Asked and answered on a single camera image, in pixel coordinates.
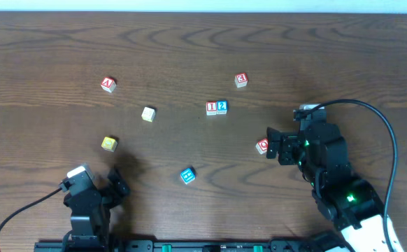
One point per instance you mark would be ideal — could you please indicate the red letter I block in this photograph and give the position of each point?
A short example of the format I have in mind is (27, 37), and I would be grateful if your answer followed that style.
(211, 108)

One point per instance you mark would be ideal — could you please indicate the red letter A block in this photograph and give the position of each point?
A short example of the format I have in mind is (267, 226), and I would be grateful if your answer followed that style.
(108, 84)

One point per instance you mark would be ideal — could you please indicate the red letter Q block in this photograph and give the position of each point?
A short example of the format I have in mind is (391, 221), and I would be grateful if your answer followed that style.
(262, 146)

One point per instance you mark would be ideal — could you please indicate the yellow pineapple block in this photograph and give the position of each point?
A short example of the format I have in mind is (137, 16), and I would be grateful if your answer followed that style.
(109, 143)

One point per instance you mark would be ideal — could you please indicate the blue letter H block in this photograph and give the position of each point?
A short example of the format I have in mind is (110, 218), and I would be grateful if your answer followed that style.
(188, 175)

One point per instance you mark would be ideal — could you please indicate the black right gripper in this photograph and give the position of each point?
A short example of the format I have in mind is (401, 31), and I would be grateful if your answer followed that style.
(288, 149)

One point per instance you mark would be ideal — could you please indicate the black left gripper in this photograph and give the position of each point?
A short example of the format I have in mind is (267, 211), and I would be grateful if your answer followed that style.
(105, 194)

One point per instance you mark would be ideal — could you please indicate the cream wooden block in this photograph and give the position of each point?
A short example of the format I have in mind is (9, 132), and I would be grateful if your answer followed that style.
(148, 114)

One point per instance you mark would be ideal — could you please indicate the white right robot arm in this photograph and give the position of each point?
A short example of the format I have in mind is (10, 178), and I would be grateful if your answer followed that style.
(356, 211)

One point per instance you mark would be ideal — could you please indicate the red letter E block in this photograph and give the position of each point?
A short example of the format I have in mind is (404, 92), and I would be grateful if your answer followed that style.
(241, 80)

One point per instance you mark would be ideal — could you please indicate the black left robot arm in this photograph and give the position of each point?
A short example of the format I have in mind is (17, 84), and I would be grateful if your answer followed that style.
(89, 236)

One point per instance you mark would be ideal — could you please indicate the blue number 2 block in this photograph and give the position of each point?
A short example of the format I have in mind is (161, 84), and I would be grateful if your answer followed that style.
(222, 107)

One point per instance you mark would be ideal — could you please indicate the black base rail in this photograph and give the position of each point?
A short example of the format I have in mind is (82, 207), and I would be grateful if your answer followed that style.
(276, 245)

